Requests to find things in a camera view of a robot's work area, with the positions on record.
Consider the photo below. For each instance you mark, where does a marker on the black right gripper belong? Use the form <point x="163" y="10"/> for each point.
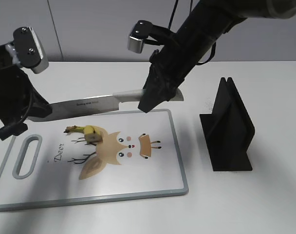
<point x="180" y="53"/>

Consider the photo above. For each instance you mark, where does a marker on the black knife stand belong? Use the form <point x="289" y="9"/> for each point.
<point x="228" y="130"/>

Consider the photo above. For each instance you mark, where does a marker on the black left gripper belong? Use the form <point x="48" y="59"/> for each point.
<point x="18" y="98"/>

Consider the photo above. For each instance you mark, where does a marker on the white deer cutting board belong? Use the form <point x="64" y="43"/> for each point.
<point x="138" y="157"/>

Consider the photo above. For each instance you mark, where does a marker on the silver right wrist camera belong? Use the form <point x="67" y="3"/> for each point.
<point x="144" y="32"/>

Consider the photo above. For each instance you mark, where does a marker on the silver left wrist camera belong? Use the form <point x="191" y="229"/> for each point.
<point x="29" y="50"/>

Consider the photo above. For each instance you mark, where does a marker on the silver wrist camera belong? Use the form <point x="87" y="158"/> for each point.
<point x="144" y="32"/>
<point x="29" y="50"/>

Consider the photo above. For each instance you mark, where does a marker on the yellow banana stem piece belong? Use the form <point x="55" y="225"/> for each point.
<point x="91" y="133"/>

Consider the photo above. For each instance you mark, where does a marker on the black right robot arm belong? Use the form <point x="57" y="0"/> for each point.
<point x="225" y="14"/>

